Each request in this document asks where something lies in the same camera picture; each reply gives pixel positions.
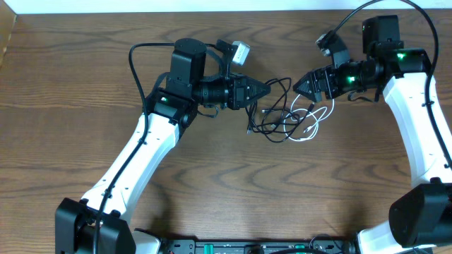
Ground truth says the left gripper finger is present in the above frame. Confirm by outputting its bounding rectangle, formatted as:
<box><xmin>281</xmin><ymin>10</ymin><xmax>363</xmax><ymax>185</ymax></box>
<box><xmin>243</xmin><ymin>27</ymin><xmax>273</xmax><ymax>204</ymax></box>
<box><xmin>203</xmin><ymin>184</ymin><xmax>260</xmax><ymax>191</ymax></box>
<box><xmin>247</xmin><ymin>90</ymin><xmax>271</xmax><ymax>105</ymax></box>
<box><xmin>246</xmin><ymin>77</ymin><xmax>271</xmax><ymax>94</ymax></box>

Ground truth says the white usb cable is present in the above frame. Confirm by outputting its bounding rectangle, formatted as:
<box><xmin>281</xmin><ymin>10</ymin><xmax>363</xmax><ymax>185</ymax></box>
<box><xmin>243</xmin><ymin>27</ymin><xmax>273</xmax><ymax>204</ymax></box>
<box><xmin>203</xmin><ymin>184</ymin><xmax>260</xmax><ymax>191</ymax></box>
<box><xmin>284</xmin><ymin>93</ymin><xmax>335</xmax><ymax>142</ymax></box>

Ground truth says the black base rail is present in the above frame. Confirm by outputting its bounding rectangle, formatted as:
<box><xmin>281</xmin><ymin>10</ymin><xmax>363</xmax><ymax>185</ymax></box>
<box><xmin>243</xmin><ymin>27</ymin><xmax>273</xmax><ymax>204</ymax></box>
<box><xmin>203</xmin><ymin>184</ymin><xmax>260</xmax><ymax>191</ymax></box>
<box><xmin>157</xmin><ymin>236</ymin><xmax>359</xmax><ymax>254</ymax></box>

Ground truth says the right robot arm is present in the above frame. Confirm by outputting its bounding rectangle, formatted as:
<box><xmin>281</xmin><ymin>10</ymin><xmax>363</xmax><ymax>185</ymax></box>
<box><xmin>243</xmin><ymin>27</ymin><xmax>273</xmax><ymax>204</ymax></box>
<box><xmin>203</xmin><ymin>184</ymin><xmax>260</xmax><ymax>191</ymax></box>
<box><xmin>294</xmin><ymin>16</ymin><xmax>451</xmax><ymax>253</ymax></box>

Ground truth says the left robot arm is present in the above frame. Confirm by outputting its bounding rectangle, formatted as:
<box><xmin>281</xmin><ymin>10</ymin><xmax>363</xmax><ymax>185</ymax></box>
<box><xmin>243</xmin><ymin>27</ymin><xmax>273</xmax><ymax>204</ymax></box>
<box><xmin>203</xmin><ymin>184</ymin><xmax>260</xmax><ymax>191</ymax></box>
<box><xmin>55</xmin><ymin>38</ymin><xmax>270</xmax><ymax>253</ymax></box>

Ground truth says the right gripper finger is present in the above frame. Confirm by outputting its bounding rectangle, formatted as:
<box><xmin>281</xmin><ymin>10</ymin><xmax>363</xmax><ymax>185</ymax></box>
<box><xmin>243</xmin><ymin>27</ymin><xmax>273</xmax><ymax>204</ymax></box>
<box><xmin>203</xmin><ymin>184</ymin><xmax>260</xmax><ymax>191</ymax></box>
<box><xmin>294</xmin><ymin>84</ymin><xmax>322</xmax><ymax>102</ymax></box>
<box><xmin>293</xmin><ymin>71</ymin><xmax>317</xmax><ymax>91</ymax></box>

